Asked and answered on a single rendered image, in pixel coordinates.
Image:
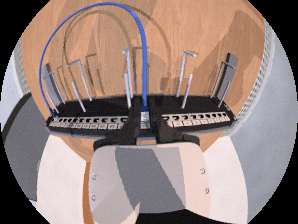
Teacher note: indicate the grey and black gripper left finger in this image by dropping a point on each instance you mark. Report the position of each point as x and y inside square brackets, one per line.
[125, 135]

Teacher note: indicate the white network cable plug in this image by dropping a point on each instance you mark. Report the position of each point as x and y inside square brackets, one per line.
[144, 112]

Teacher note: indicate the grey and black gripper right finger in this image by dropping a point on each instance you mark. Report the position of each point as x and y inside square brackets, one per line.
[162, 131]

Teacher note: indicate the blue cable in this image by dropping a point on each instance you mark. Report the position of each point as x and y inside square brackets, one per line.
[144, 49]

